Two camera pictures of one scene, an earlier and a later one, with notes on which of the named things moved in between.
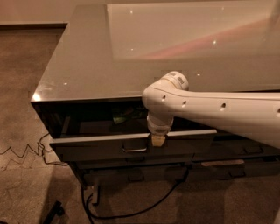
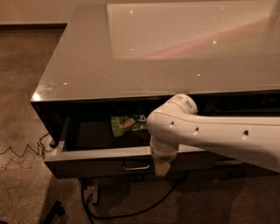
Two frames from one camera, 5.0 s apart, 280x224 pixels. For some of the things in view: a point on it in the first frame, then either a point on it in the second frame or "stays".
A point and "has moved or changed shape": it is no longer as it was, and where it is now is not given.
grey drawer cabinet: x=89 y=87 stays
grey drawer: x=195 y=143 has moved or changed shape
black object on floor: x=58 y=209 stays
